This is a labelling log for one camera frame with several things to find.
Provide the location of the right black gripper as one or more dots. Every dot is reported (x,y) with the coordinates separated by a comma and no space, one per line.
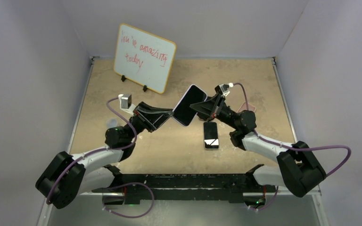
(211,108)

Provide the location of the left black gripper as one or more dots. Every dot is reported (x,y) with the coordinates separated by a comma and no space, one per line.
(143,108)

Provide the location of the phone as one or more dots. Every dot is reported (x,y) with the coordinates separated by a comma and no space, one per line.
(182,112)

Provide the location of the black smartphone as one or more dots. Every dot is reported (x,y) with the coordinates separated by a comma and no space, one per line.
(211,141)

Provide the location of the pink phone case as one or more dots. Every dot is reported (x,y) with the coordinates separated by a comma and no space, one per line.
(246,106)

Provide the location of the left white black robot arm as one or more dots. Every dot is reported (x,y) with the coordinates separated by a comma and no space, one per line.
(62,180)

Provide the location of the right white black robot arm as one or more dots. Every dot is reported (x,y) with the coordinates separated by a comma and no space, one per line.
(297,168)

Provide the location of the small clear plastic cup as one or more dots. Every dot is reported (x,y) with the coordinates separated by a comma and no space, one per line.
(111,123)

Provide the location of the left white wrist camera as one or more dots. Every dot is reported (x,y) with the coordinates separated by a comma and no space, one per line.
(125,101)

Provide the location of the white whiteboard with yellow frame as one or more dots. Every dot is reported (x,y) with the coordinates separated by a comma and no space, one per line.
(144,58)

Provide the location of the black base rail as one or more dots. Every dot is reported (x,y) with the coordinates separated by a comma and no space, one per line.
(186,187)

